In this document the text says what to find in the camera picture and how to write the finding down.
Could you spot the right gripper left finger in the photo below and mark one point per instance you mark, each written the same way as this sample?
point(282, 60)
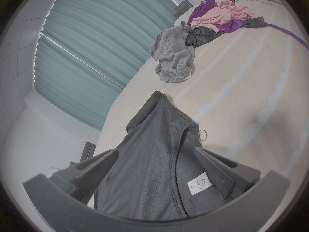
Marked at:
point(89, 177)

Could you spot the black T-shirt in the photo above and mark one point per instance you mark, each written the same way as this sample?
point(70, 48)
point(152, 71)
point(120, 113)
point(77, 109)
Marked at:
point(149, 165)

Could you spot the bed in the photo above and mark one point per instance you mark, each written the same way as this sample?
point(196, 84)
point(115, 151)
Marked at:
point(241, 93)

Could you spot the pile of clothes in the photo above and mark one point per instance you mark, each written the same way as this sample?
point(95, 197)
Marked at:
point(217, 16)

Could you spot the grey garment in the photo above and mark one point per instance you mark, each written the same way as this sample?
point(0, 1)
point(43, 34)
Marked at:
point(171, 54)

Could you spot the blue-green curtain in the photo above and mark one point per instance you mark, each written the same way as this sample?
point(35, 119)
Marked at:
point(72, 81)
point(108, 20)

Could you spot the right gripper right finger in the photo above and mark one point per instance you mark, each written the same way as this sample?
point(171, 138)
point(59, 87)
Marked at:
point(224, 173)

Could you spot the grey bedside table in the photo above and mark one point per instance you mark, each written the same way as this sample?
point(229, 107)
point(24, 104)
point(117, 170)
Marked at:
point(182, 8)

